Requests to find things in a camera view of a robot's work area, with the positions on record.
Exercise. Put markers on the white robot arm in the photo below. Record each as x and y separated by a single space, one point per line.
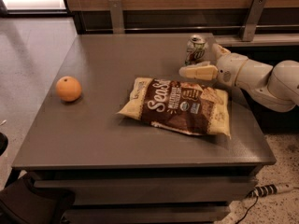
275 87

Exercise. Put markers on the dark chair seat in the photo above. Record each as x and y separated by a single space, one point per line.
22 203

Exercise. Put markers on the grey lower drawer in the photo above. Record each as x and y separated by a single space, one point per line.
150 215

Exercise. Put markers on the grey metal bracket left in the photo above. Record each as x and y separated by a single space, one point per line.
116 15

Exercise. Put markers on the white power strip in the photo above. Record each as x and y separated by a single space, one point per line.
271 189

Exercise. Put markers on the green white 7up can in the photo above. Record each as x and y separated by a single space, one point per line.
196 49

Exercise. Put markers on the orange fruit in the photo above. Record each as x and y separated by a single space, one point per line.
68 89

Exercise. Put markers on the brown yellow chip bag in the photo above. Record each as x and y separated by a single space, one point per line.
182 107

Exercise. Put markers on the grey metal bracket right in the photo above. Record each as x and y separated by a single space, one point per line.
249 27

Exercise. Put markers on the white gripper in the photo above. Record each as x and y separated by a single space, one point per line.
230 68

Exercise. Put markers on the grey metal bracket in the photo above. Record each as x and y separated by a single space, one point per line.
249 27
116 15

